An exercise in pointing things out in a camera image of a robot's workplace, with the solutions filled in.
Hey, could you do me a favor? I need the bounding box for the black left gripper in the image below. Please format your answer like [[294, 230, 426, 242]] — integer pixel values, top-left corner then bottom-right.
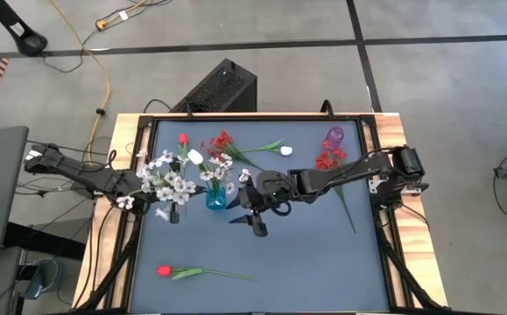
[[119, 159, 182, 225]]

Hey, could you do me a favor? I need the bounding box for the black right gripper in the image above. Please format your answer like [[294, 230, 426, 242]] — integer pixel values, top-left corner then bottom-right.
[[225, 169, 296, 238]]

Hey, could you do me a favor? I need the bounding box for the white blossom spray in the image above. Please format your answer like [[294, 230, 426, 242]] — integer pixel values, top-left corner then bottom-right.
[[198, 151, 253, 198], [116, 148, 198, 222]]

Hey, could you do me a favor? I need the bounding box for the white tulip with green stem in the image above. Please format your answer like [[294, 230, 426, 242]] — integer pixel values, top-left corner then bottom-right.
[[186, 148, 215, 196], [239, 138, 293, 158]]

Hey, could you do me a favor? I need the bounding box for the red tulip with green stem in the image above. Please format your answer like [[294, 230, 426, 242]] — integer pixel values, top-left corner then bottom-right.
[[155, 264, 256, 282], [177, 132, 192, 167]]

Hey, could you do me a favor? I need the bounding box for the red blossom spray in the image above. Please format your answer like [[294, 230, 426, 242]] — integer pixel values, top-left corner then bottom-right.
[[198, 129, 266, 172], [314, 138, 358, 235]]

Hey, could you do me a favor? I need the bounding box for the purple ribbed glass vase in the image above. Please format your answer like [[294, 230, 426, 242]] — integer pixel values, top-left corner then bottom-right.
[[325, 125, 346, 150]]

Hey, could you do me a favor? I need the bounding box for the blue patterned glass vase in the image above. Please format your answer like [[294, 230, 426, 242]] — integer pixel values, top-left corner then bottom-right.
[[204, 186, 228, 211]]

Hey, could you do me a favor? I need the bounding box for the black computer tower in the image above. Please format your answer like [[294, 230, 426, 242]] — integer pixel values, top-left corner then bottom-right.
[[169, 58, 258, 114]]

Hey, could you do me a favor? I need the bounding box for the black stand leg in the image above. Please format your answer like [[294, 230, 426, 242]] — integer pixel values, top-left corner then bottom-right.
[[0, 0, 49, 57]]

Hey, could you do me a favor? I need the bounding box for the black metal table frame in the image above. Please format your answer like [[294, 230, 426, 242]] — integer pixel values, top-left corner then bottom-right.
[[71, 99, 451, 315]]

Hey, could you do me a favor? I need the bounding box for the yellow floor cable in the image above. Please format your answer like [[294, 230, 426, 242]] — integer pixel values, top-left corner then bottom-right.
[[49, 0, 112, 164]]

